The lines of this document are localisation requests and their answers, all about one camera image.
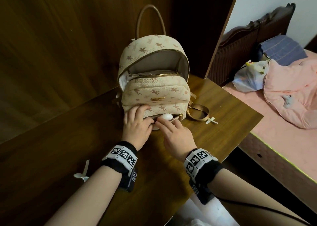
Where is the person's right forearm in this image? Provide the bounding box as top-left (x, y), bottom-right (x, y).
top-left (207, 168), bottom-right (312, 226)

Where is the person's left forearm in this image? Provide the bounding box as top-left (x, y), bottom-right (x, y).
top-left (44, 165), bottom-right (123, 226)

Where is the dark wooden shelf cabinet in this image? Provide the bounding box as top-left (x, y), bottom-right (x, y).
top-left (171, 0), bottom-right (243, 79)

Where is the blue checkered pillow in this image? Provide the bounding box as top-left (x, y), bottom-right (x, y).
top-left (260, 35), bottom-right (308, 66)

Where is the pink bed sheet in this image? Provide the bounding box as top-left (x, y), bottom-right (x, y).
top-left (223, 50), bottom-right (317, 182)

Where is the dark wooden bed rail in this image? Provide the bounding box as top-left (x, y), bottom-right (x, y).
top-left (239, 133), bottom-right (317, 213)

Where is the cream patterned backpack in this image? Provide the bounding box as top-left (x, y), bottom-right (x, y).
top-left (115, 4), bottom-right (210, 131)

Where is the right black camera cable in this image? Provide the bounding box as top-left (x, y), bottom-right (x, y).
top-left (215, 196), bottom-right (310, 226)

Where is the person's left hand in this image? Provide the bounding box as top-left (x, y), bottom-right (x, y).
top-left (121, 104), bottom-right (155, 151)

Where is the left black marker wristband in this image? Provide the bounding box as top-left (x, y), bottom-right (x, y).
top-left (101, 141), bottom-right (138, 177)

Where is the person's right hand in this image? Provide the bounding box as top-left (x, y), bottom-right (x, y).
top-left (154, 117), bottom-right (198, 162)

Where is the dark carved bed headboard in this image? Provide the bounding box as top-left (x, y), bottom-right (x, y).
top-left (207, 3), bottom-right (296, 86)

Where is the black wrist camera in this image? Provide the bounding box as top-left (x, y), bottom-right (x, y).
top-left (119, 168), bottom-right (138, 193)
top-left (189, 178), bottom-right (216, 205)

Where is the pink quilt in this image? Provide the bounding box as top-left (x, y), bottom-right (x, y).
top-left (263, 58), bottom-right (317, 130)

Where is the dark wooden side cabinet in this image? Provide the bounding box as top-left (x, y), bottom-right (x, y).
top-left (304, 34), bottom-right (317, 54)

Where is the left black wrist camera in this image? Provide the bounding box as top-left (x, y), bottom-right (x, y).
top-left (119, 168), bottom-right (138, 193)

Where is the translucent plastic shopping bag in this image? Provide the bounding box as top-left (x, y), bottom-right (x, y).
top-left (232, 59), bottom-right (269, 93)

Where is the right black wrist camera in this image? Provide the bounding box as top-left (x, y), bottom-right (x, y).
top-left (189, 178), bottom-right (216, 205)

